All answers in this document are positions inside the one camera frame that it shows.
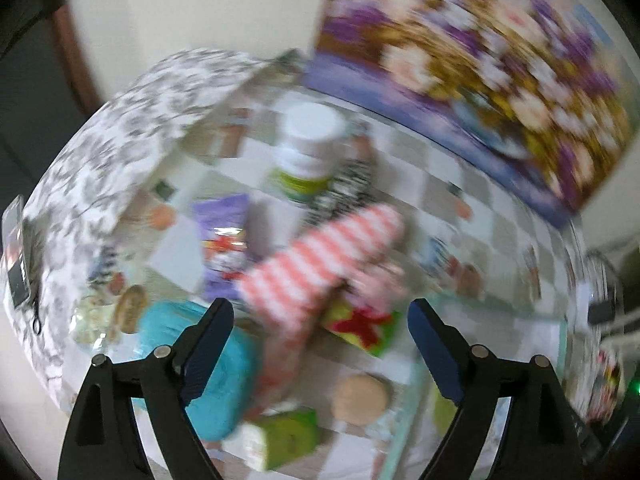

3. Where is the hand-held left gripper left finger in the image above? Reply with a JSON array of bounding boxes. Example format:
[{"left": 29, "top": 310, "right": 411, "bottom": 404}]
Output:
[{"left": 57, "top": 298, "right": 236, "bottom": 480}]

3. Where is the floral painting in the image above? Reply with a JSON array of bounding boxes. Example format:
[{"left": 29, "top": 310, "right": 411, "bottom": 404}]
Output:
[{"left": 305, "top": 0, "right": 635, "bottom": 226}]

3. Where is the white shelf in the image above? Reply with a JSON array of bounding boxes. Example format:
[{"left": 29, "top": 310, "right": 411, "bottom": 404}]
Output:
[{"left": 575, "top": 255, "right": 640, "bottom": 353}]

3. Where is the teal plastic case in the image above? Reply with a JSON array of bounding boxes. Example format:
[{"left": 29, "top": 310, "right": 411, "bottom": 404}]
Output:
[{"left": 137, "top": 300, "right": 261, "bottom": 443}]

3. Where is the smartphone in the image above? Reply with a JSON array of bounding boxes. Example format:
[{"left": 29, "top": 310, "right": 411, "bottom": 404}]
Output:
[{"left": 2, "top": 195, "right": 32, "bottom": 309}]

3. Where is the pink white striped cloth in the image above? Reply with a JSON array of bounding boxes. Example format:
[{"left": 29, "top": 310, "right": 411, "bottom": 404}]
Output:
[{"left": 240, "top": 204, "right": 407, "bottom": 421}]

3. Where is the black cord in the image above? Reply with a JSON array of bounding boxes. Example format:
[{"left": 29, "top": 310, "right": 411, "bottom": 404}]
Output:
[{"left": 22, "top": 220, "right": 50, "bottom": 336}]

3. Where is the green red packet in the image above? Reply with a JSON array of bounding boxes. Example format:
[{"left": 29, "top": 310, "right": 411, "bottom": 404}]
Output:
[{"left": 322, "top": 297, "right": 403, "bottom": 359}]

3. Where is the grey floral cloth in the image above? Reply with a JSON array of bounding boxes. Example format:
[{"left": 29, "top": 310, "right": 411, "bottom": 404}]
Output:
[{"left": 5, "top": 49, "right": 267, "bottom": 411}]

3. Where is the white bottle green label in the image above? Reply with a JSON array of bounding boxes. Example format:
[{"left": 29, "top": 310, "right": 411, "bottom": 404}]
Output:
[{"left": 270, "top": 102, "right": 351, "bottom": 204}]

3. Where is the clear glass tray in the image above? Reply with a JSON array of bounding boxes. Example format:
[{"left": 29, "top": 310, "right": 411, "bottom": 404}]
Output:
[{"left": 375, "top": 292, "right": 573, "bottom": 480}]

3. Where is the black power adapter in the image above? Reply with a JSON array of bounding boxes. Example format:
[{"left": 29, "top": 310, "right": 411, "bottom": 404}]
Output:
[{"left": 587, "top": 302, "right": 617, "bottom": 326}]

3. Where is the black white patterned scrunchie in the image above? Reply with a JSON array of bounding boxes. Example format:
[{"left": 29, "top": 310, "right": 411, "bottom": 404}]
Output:
[{"left": 305, "top": 157, "right": 375, "bottom": 231}]

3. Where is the printed checkered tablecloth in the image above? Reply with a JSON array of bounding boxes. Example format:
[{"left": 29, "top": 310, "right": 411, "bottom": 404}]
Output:
[{"left": 70, "top": 60, "right": 593, "bottom": 480}]

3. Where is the purple snack packet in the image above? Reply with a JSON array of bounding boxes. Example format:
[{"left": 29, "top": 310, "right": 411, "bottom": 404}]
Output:
[{"left": 192, "top": 194, "right": 256, "bottom": 302}]

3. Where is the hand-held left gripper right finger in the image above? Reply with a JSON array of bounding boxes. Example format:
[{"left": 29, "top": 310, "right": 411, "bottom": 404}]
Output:
[{"left": 407, "top": 298, "right": 585, "bottom": 480}]

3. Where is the round beige pad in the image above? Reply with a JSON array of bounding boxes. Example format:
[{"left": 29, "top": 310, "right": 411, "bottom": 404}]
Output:
[{"left": 332, "top": 375, "right": 392, "bottom": 429}]

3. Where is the large green tissue pack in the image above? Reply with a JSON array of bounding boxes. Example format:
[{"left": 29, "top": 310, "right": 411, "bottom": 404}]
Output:
[{"left": 235, "top": 409, "right": 321, "bottom": 472}]

